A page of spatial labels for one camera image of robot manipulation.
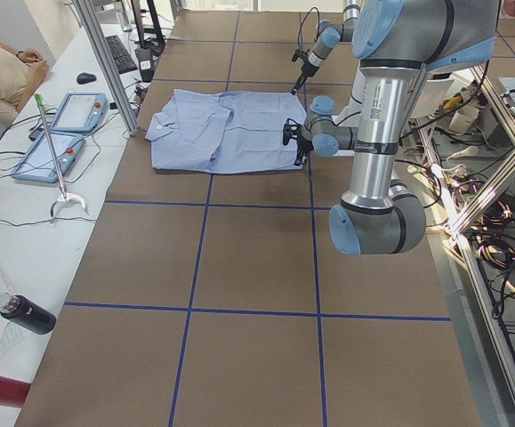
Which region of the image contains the black keyboard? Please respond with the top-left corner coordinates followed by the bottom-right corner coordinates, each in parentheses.
top-left (105, 36), bottom-right (137, 74)

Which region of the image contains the black water bottle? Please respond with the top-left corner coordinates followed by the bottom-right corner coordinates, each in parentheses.
top-left (0, 292), bottom-right (56, 334)

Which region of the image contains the upper blue teach pendant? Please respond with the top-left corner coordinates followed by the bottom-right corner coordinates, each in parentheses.
top-left (50, 93), bottom-right (109, 133)

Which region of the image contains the aluminium frame post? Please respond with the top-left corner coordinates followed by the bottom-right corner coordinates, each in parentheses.
top-left (73, 0), bottom-right (139, 136)

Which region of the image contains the blue teach pendant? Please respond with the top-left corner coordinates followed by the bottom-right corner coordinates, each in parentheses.
top-left (12, 131), bottom-right (84, 183)
top-left (50, 93), bottom-right (109, 133)

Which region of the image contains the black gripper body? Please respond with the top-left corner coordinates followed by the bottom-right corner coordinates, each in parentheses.
top-left (282, 118), bottom-right (310, 161)
top-left (291, 49), bottom-right (322, 87)

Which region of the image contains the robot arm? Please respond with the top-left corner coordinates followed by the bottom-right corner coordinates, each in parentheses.
top-left (283, 0), bottom-right (501, 255)
top-left (291, 0), bottom-right (362, 95)

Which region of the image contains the reacher grabber stick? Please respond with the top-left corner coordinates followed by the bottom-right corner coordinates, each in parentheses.
top-left (34, 93), bottom-right (88, 220)

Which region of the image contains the blue striped button shirt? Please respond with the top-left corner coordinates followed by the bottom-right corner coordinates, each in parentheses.
top-left (146, 89), bottom-right (306, 174)

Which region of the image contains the person in beige shirt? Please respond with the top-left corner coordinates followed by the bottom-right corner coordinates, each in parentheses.
top-left (0, 42), bottom-right (49, 126)

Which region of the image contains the lower blue teach pendant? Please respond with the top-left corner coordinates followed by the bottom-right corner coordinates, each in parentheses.
top-left (12, 131), bottom-right (84, 183)

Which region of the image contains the black computer mouse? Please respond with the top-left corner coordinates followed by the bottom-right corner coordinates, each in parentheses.
top-left (76, 72), bottom-right (97, 85)

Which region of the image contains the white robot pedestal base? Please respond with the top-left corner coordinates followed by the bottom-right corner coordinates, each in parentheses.
top-left (333, 68), bottom-right (366, 128)

